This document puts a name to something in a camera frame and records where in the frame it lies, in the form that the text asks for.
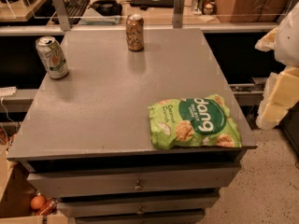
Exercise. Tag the metal bracket post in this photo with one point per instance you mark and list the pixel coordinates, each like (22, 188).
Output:
(64, 21)
(178, 13)

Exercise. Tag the gold brown soda can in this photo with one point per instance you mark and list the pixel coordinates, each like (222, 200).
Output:
(134, 32)

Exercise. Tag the black keyboard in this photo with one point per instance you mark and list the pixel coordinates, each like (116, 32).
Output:
(75, 9)

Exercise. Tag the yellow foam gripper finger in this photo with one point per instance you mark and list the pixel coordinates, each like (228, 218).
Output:
(281, 93)
(267, 42)

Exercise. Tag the small jar on desk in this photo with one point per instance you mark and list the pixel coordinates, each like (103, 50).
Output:
(208, 9)

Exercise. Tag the middle grey drawer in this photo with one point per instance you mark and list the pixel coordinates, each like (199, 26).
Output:
(140, 205)

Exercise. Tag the grey drawer cabinet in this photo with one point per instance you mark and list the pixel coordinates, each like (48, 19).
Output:
(98, 116)

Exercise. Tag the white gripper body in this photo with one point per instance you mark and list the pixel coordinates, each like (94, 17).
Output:
(288, 41)

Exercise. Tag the bottom grey drawer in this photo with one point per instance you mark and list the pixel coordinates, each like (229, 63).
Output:
(172, 217)

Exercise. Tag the grey drawer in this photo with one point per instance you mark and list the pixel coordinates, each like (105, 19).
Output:
(172, 217)
(140, 205)
(134, 180)

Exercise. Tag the left metal bracket post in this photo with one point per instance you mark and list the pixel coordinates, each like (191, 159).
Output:
(64, 21)

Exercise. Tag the white power strip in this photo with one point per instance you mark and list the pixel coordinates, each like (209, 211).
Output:
(7, 91)

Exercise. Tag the top grey drawer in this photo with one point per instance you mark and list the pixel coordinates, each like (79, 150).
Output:
(134, 180)

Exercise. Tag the red bottle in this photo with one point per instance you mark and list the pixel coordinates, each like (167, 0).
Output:
(47, 208)

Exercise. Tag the brown cardboard box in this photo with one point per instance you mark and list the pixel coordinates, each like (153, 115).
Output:
(249, 10)

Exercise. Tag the orange ball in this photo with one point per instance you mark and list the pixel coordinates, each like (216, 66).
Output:
(37, 202)

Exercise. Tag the black headphones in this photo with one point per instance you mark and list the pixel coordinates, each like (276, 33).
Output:
(107, 7)

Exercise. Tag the middle metal bracket post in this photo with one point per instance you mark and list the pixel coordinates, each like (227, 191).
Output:
(178, 13)

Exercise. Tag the green dang chips bag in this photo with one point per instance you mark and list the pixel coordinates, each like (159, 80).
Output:
(196, 122)

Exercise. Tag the black laptop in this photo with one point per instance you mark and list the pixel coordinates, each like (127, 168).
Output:
(152, 3)

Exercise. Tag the white green 7up can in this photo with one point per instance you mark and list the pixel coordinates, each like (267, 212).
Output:
(52, 56)

